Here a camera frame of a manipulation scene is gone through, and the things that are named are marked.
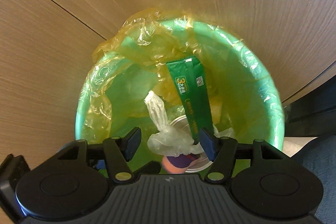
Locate white paper bowl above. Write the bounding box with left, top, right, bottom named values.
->
left=171, top=115, right=212, bottom=173

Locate eggplant shaped sponge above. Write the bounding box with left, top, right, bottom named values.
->
left=162, top=154, right=200, bottom=174

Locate clear plastic bag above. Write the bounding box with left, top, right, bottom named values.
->
left=144, top=90, right=204, bottom=157

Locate long green wrapper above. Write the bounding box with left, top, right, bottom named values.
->
left=166, top=56, right=214, bottom=144

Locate green trash bin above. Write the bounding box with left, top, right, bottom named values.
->
left=75, top=18, right=287, bottom=175

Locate yellow trash bag liner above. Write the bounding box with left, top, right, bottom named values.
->
left=81, top=7, right=281, bottom=146

